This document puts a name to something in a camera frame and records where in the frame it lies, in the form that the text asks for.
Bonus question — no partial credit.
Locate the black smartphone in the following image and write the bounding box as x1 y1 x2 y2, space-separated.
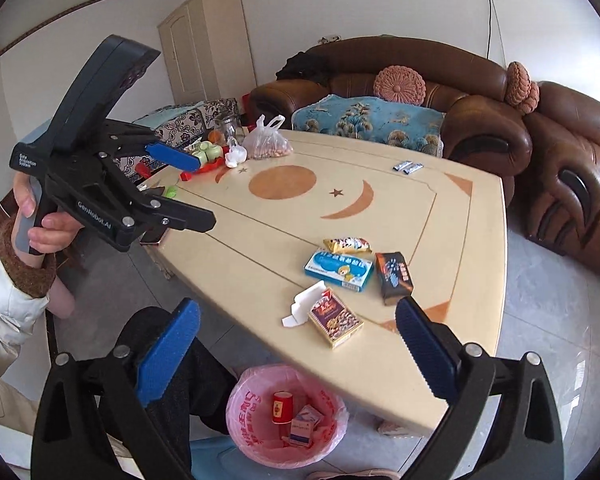
139 225 169 247

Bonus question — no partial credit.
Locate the white torn paper piece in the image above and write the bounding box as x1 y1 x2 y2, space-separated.
281 281 331 329

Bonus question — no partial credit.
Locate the person's left hand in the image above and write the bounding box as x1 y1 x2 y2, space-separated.
12 179 81 267

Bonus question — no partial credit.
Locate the glass jar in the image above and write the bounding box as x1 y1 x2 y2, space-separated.
214 112 241 141

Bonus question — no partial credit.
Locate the brown leather armchair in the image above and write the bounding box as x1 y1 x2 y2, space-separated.
509 80 600 274

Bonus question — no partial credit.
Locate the black wall cable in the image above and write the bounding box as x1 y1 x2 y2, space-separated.
482 0 512 69

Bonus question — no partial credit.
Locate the red paper cup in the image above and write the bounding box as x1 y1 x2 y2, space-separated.
272 392 294 427

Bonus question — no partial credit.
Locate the nut-printed cardboard box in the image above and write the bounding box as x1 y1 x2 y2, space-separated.
307 294 365 350

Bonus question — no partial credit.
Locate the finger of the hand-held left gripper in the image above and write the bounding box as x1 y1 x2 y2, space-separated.
125 187 217 239
97 120 204 176

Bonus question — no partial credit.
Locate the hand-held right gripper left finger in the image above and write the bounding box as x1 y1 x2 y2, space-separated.
32 299 201 480

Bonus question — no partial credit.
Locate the bin with pink bag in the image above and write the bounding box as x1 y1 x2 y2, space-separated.
225 365 350 471

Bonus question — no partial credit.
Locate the black and white patterned cloth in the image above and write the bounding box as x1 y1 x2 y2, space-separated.
112 99 241 182

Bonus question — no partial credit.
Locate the round pink knitted cushion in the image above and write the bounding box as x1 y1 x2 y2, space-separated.
374 65 427 106

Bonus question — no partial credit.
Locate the black and orange box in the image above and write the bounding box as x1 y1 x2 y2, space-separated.
374 252 414 306

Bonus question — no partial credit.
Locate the cream wardrobe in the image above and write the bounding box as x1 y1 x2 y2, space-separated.
158 0 258 106

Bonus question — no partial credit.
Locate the black clothing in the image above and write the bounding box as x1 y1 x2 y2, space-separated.
275 51 331 86

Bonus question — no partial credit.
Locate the plastic bag of peanuts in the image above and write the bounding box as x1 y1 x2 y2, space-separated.
240 114 294 160

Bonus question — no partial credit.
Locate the yellow snack packet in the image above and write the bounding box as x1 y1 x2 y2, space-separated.
323 237 374 256

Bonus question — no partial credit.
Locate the person's beige jacket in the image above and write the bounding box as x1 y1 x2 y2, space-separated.
0 355 43 433

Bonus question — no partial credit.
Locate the long brown leather sofa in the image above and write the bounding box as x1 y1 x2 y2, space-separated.
247 36 534 182

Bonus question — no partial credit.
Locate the person's left forearm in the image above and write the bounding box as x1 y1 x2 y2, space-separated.
0 210 77 377

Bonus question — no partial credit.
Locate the red plastic tray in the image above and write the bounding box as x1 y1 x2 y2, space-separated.
179 152 226 182

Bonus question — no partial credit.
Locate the small white knotted bag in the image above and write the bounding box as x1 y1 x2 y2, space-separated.
223 138 249 169

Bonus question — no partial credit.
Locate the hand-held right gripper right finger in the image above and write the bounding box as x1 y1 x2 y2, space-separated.
395 296 566 480

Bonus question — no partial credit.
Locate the white and blue medicine box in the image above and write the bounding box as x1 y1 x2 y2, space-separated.
292 404 326 432

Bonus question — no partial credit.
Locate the blue floral blanket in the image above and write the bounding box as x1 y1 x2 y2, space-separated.
290 94 447 159

